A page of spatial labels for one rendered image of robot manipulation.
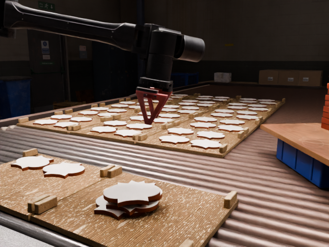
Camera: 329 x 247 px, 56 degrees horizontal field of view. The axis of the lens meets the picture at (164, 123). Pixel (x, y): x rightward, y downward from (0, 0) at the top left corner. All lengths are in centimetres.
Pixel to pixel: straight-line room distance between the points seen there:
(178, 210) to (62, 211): 29
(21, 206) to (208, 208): 48
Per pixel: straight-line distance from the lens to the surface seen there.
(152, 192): 79
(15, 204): 93
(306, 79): 691
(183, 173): 110
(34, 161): 121
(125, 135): 152
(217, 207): 84
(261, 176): 112
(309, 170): 111
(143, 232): 72
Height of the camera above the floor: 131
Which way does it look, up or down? 12 degrees down
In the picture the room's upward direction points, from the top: straight up
